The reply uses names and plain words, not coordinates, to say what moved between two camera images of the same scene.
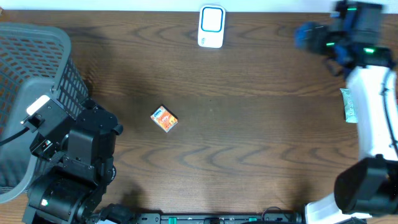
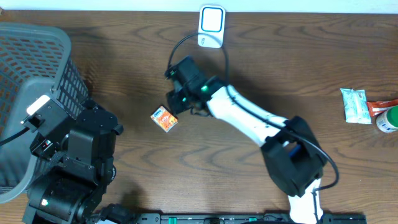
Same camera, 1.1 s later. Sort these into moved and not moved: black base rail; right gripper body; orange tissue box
Moved: right gripper body
Not moved: orange tissue box; black base rail
